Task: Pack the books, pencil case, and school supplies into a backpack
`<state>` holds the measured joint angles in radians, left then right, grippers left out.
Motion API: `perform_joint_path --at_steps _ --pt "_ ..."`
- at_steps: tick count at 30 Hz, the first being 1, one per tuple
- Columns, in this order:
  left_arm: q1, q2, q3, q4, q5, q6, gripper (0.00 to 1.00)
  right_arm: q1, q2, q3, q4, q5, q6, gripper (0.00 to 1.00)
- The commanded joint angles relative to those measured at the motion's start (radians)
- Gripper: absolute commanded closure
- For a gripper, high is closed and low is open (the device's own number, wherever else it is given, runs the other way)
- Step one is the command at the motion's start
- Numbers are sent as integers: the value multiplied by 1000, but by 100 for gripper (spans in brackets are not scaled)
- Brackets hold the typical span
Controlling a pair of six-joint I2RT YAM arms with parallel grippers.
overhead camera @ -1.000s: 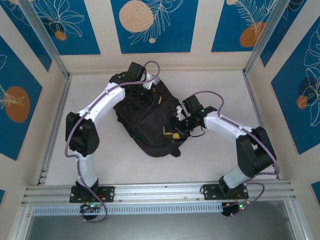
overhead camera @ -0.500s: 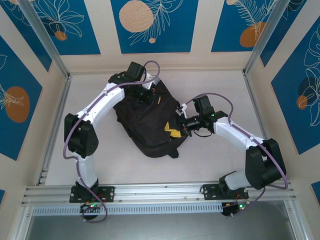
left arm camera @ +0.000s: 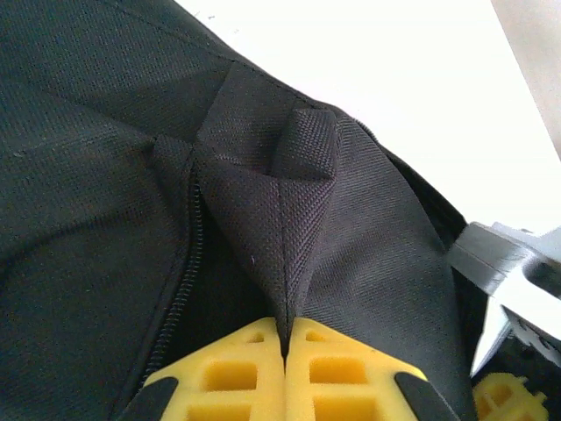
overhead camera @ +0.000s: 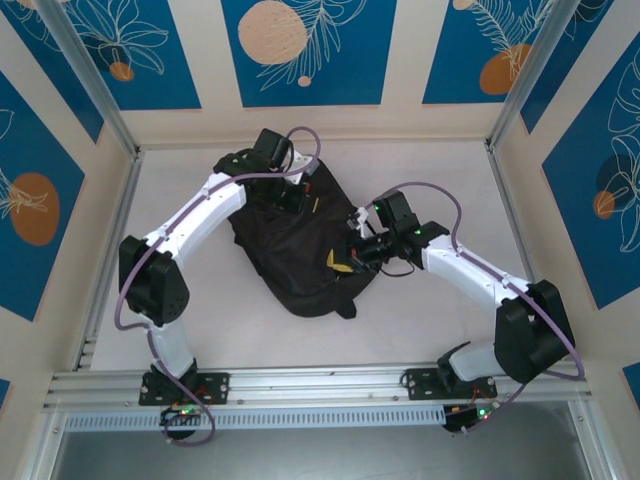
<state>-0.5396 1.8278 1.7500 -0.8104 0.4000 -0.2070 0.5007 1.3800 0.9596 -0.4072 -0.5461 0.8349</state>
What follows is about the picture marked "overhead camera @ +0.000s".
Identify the aluminium frame post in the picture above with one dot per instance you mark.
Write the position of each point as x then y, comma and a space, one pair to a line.
530, 70
90, 75

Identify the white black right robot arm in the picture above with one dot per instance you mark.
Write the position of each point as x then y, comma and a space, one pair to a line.
465, 265

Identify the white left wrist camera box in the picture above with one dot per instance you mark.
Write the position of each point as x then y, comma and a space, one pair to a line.
305, 167

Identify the controller circuit board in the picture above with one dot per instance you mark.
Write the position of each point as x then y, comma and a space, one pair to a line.
180, 416
470, 417

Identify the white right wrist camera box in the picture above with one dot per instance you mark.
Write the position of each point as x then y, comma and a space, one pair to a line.
357, 222

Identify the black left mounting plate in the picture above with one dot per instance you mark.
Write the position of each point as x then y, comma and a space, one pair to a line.
215, 387

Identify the right controller circuit board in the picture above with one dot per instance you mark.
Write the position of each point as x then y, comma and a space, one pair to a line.
470, 417

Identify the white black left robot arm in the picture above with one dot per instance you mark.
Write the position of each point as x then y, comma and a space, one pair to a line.
200, 215

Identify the aluminium table side rail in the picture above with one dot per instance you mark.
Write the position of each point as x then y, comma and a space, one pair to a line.
522, 245
122, 205

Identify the left controller circuit board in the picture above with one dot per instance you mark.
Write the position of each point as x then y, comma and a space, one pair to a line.
180, 416

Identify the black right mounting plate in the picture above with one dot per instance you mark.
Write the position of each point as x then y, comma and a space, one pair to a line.
420, 385

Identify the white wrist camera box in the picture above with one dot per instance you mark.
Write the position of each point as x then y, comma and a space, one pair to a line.
305, 167
357, 222

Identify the black fabric backpack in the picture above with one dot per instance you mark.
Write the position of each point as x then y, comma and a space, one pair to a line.
290, 260

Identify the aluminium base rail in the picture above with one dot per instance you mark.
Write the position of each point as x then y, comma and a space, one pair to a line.
310, 385

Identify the black mounting plate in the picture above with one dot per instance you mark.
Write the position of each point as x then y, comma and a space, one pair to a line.
420, 385
215, 387

